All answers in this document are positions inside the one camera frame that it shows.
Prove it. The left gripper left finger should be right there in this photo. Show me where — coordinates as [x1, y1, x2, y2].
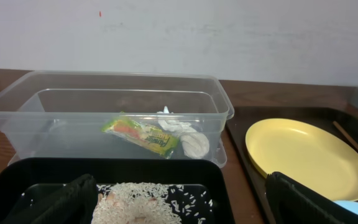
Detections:
[1, 174, 98, 224]

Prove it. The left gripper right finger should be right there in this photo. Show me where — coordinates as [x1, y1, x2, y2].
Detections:
[265, 172, 358, 224]

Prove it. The rice food waste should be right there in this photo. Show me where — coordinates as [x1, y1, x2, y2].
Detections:
[91, 182, 215, 224]

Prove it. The green snack wrapper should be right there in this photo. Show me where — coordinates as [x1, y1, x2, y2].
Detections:
[101, 116, 180, 159]

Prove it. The white tissue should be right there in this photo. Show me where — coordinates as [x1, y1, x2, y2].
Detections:
[157, 106, 210, 159]

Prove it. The black plastic waste tray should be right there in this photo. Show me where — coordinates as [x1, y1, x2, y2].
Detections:
[0, 158, 234, 223]

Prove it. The clear plastic waste bin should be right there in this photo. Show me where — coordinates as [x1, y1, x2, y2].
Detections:
[0, 71, 234, 167]

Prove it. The yellow round plate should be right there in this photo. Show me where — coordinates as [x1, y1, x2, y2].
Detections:
[245, 118, 358, 201]

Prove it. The dark brown serving tray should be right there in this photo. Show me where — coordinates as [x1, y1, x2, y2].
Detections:
[226, 106, 358, 223]

